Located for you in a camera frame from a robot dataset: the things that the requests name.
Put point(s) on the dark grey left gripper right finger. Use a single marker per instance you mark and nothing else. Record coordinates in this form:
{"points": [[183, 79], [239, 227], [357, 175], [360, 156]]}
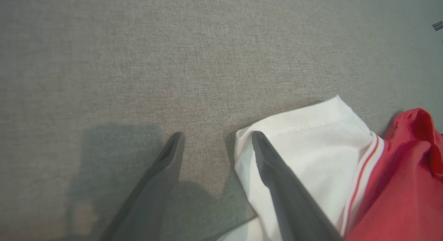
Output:
{"points": [[290, 199]]}

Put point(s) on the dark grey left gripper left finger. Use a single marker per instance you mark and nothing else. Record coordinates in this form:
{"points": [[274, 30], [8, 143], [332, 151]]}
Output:
{"points": [[152, 199]]}

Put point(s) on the red shirt with white trim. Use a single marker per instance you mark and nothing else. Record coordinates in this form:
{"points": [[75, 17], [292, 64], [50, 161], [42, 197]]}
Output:
{"points": [[380, 199]]}

